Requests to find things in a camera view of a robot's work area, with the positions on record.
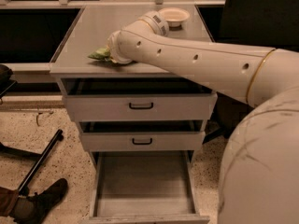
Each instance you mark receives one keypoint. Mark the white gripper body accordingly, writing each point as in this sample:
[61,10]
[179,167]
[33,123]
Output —
[112,48]

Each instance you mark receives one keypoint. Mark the green jalapeno chip bag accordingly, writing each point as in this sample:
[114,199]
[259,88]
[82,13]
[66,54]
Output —
[101,54]

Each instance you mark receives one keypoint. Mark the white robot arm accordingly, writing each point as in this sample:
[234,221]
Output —
[259,178]

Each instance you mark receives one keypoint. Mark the grey top drawer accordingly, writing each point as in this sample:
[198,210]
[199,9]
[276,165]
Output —
[107,99]

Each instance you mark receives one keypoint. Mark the grey drawer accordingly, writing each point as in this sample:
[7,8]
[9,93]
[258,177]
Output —
[166,135]
[107,99]
[152,187]

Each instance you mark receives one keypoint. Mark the grey drawer cabinet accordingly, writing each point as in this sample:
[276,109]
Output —
[91,30]

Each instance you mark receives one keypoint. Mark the grey middle drawer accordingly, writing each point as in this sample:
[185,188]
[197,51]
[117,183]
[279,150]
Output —
[166,135]

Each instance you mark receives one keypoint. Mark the grey bottom drawer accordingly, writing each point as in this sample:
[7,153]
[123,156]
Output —
[152,187]

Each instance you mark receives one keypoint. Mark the white bowl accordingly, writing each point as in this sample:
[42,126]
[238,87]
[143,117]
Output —
[174,16]

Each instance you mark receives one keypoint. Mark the black chair base leg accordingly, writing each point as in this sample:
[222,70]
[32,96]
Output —
[38,158]

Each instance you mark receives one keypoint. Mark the black chair seat left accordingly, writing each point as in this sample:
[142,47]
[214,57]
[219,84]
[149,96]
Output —
[6,82]

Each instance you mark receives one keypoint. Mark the black office chair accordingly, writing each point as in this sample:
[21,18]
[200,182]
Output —
[258,16]

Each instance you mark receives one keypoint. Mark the black shoe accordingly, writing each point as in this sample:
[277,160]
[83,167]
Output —
[45,201]

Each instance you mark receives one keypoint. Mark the person's leg brown trousers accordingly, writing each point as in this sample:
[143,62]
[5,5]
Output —
[12,205]

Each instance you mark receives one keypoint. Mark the black top drawer handle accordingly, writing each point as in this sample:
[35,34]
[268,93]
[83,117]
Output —
[148,106]

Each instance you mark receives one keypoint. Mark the black drawer handle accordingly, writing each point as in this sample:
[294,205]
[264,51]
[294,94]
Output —
[148,106]
[142,142]

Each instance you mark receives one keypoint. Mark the black middle drawer handle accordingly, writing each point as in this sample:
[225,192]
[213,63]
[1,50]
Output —
[142,142]

